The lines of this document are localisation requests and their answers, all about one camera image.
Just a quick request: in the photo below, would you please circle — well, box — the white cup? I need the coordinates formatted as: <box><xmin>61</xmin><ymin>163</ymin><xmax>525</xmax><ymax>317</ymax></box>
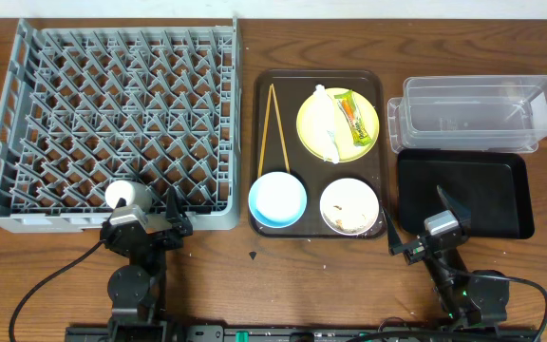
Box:
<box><xmin>104</xmin><ymin>180</ymin><xmax>152</xmax><ymax>213</ymax></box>

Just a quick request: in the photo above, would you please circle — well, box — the white bowl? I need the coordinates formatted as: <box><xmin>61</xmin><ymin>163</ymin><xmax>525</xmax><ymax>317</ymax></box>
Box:
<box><xmin>319</xmin><ymin>178</ymin><xmax>381</xmax><ymax>236</ymax></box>

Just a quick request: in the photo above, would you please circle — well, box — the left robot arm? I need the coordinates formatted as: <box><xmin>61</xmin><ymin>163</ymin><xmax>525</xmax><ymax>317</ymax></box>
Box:
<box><xmin>100</xmin><ymin>189</ymin><xmax>193</xmax><ymax>325</ymax></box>

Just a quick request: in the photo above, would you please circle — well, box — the dark brown serving tray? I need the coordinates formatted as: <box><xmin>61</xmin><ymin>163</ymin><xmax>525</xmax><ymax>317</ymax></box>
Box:
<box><xmin>249</xmin><ymin>69</ymin><xmax>389</xmax><ymax>239</ymax></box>

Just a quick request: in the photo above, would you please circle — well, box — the clear plastic bin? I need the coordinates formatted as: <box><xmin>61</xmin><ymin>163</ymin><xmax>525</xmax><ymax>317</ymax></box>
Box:
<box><xmin>387</xmin><ymin>75</ymin><xmax>547</xmax><ymax>153</ymax></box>

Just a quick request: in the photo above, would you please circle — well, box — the black plastic tray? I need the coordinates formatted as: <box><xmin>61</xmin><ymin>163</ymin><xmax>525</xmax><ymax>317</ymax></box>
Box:
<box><xmin>398</xmin><ymin>149</ymin><xmax>535</xmax><ymax>239</ymax></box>

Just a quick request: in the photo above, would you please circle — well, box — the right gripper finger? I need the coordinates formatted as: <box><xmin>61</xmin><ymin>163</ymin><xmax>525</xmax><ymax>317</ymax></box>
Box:
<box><xmin>437</xmin><ymin>185</ymin><xmax>471</xmax><ymax>227</ymax></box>
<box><xmin>383</xmin><ymin>208</ymin><xmax>404</xmax><ymax>256</ymax></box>

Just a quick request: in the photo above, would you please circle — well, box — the grey dishwasher rack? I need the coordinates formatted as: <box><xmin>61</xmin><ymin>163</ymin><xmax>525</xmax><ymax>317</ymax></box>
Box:
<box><xmin>0</xmin><ymin>20</ymin><xmax>242</xmax><ymax>233</ymax></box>

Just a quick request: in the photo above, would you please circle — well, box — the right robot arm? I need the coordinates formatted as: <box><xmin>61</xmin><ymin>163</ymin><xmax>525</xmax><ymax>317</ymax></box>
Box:
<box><xmin>387</xmin><ymin>187</ymin><xmax>509</xmax><ymax>329</ymax></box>

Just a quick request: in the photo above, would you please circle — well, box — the wooden chopstick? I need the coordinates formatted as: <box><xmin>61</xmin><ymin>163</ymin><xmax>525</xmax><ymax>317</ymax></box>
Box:
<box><xmin>257</xmin><ymin>84</ymin><xmax>274</xmax><ymax>178</ymax></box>
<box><xmin>270</xmin><ymin>84</ymin><xmax>291</xmax><ymax>174</ymax></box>

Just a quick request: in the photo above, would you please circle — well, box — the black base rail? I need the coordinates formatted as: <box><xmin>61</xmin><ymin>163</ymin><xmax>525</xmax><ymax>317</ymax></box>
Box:
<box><xmin>64</xmin><ymin>323</ymin><xmax>540</xmax><ymax>342</ymax></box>

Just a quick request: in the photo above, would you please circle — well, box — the green orange snack wrapper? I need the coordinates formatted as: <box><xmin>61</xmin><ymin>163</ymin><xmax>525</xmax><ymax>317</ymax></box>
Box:
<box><xmin>334</xmin><ymin>90</ymin><xmax>371</xmax><ymax>146</ymax></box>

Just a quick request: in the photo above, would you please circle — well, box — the yellow round plate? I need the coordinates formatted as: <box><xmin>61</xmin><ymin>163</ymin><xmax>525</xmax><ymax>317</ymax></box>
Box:
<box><xmin>296</xmin><ymin>87</ymin><xmax>380</xmax><ymax>163</ymax></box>

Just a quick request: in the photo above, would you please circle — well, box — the white wrapper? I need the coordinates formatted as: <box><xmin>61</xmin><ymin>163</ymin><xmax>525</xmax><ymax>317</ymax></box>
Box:
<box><xmin>313</xmin><ymin>85</ymin><xmax>340</xmax><ymax>164</ymax></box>

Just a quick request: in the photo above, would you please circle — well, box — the light blue bowl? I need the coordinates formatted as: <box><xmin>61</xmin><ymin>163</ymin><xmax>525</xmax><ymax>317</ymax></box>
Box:
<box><xmin>248</xmin><ymin>172</ymin><xmax>308</xmax><ymax>229</ymax></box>

